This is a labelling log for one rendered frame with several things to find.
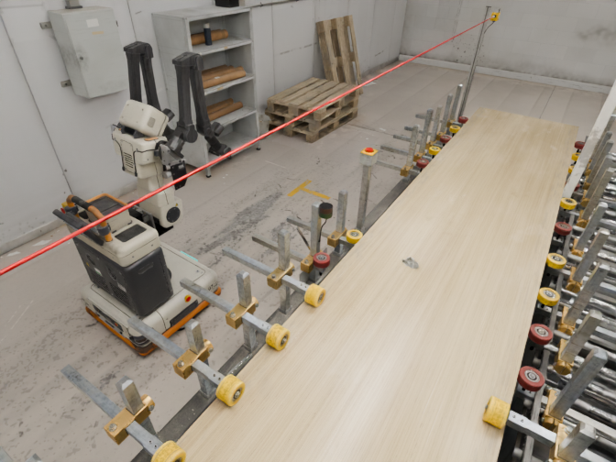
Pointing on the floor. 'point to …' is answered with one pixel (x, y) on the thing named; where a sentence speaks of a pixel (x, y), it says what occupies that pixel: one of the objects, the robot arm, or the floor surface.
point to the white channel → (589, 145)
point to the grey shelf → (166, 45)
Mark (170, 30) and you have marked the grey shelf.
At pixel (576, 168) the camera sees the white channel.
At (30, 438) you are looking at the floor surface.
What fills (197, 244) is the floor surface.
